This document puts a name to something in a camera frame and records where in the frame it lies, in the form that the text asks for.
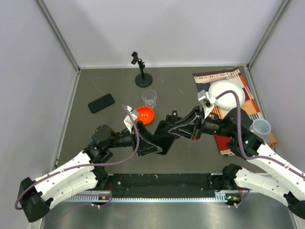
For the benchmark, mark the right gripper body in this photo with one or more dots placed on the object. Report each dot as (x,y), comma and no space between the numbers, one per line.
(200,122)

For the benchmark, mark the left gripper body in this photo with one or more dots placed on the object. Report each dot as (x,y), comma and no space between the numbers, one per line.
(135,138)

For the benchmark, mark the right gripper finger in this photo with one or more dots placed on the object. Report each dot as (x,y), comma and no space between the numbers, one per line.
(183,130)
(189,117)

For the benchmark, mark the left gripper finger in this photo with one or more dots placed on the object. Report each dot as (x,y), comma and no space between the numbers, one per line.
(147,147)
(145,135)

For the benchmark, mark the black phone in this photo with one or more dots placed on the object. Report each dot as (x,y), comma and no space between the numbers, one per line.
(101,103)
(161,137)

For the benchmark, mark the black phone stand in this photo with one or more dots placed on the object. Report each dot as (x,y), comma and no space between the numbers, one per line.
(175,113)
(143,79)

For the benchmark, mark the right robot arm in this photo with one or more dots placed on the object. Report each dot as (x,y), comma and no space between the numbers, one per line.
(286,183)

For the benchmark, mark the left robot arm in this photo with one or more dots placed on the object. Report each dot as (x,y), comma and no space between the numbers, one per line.
(36,197)

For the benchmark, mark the black phone on table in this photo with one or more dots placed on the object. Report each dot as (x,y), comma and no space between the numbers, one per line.
(101,103)

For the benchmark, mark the orange bowl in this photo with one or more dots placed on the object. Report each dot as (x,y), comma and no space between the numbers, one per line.
(146,115)

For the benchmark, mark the clear plastic cup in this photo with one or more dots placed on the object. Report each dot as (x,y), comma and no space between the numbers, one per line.
(149,98)

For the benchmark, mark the white paper plate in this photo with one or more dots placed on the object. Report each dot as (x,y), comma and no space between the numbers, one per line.
(228,100)

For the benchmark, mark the patterned cloth mat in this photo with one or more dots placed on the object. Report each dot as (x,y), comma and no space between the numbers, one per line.
(205,80)

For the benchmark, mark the pale blue cup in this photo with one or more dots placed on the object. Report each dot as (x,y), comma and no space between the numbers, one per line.
(260,126)

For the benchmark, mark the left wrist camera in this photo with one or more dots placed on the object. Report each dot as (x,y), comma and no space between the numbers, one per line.
(130,118)

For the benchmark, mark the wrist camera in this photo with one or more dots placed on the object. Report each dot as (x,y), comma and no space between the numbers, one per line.
(130,118)
(207,102)

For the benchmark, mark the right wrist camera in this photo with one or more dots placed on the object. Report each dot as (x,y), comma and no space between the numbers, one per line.
(207,102)

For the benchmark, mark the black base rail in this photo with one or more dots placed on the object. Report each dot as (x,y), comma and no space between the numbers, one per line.
(164,185)

